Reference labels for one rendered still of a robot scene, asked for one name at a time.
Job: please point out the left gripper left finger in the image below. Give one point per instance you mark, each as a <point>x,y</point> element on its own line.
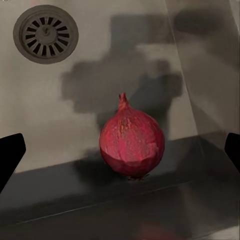
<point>12,149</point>

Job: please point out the vidalia onion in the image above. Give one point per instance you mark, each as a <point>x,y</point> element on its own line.
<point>132,142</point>

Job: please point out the drop in sink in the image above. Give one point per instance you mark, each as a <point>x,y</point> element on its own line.
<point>176,60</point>

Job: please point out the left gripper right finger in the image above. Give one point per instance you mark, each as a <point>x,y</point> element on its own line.
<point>232,148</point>

